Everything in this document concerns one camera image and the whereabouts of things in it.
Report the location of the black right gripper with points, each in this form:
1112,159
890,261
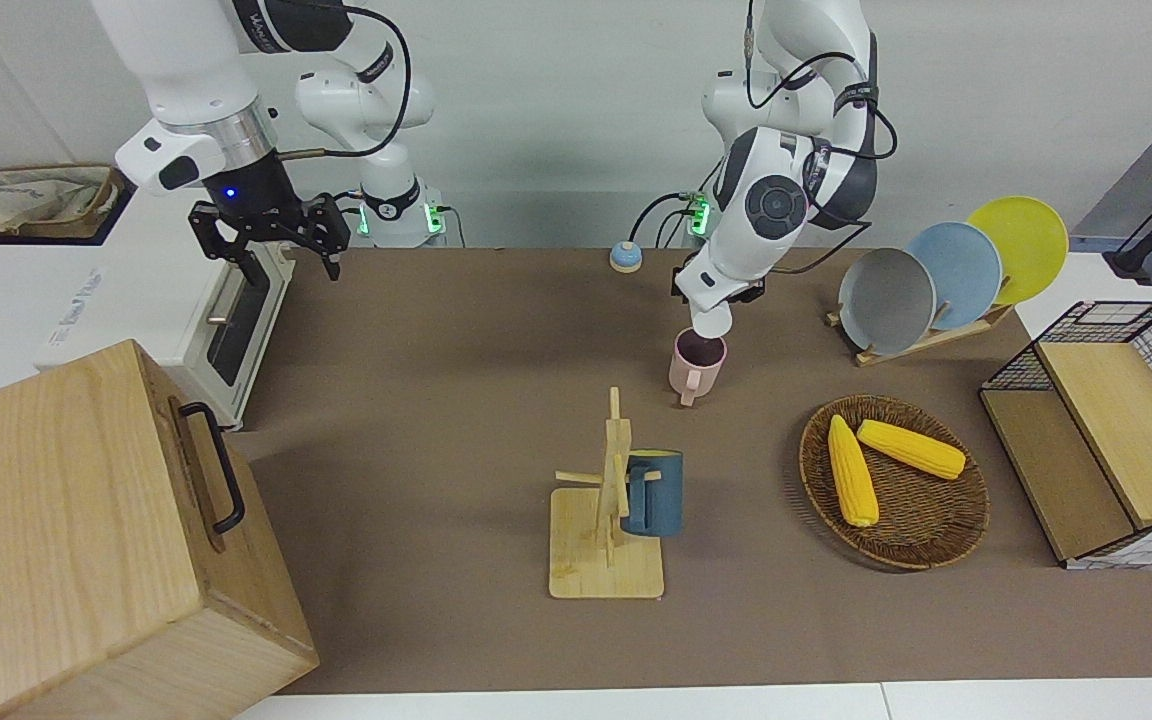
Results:
256,200

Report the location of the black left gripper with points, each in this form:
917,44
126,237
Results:
748,292

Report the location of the pink mug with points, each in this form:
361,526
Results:
691,375

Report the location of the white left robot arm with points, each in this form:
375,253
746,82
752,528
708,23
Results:
786,150

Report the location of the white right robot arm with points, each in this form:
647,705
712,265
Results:
186,60

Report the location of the small blue desk bell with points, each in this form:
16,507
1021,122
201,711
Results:
625,258

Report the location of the grey plate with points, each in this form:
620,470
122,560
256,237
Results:
886,300

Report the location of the white toaster oven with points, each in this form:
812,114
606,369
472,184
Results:
136,290

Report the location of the wooden plate rack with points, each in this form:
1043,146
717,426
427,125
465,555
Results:
921,343

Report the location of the yellow corn cob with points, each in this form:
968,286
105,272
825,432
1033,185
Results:
851,475
911,449

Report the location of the light blue plate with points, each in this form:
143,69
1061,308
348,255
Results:
966,270

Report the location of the dark blue mug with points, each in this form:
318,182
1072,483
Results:
661,495

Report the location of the wooden tray with cloth bags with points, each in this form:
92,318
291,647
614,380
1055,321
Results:
36,200

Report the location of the yellow plate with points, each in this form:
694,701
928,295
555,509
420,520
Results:
1026,240

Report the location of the brown wicker basket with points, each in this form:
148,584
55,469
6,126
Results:
921,520

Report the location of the wooden mug rack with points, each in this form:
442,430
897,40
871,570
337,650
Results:
606,575

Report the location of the brown table mat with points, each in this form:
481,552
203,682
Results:
416,560

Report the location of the wooden drawer cabinet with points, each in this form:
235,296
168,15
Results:
86,550

